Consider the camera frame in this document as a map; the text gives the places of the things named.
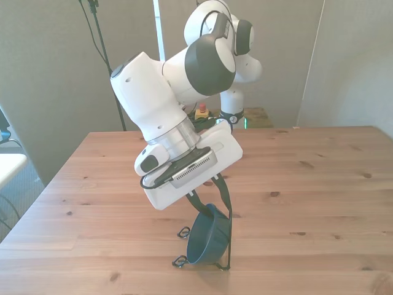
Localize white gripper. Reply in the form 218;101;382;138
143;120;244;221

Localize dark blue bowl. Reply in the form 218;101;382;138
185;203;232;267

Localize yellow red emergency stop button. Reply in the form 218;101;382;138
194;103;210;121

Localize small wooden robot stand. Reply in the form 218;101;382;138
241;106;274;129

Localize black tripod stand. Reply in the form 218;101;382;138
77;0;128;132

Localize white side table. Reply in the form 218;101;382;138
0;152;28;189

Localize dark monitor with blue edge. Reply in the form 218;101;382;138
0;106;11;143

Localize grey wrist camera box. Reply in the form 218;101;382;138
154;146;219;189

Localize black wire dish rack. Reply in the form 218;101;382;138
171;210;233;272

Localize black camera cable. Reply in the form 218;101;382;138
139;162;173;189

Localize black cables at robot base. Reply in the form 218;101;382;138
184;114;219;131

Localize white vertical divider post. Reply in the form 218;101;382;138
152;0;167;63

